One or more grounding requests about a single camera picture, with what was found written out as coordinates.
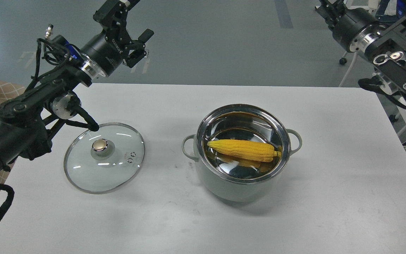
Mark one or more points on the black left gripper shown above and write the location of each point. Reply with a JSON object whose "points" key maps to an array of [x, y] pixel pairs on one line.
{"points": [[114, 46]]}

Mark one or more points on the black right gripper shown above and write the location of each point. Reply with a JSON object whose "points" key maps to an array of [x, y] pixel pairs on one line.
{"points": [[347, 23]]}

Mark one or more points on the glass pot lid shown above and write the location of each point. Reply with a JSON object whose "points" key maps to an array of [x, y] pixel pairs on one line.
{"points": [[101, 161]]}

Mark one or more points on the yellow corn cob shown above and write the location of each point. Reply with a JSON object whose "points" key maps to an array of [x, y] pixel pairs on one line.
{"points": [[245, 149]]}

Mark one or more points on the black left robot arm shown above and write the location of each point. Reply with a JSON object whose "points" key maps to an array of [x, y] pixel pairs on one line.
{"points": [[29, 121]]}

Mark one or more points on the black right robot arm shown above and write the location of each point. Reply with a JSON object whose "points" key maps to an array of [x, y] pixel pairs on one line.
{"points": [[383, 46]]}

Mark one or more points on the grey-green steel pot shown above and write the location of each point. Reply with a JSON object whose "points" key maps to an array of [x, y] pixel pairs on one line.
{"points": [[237, 179]]}

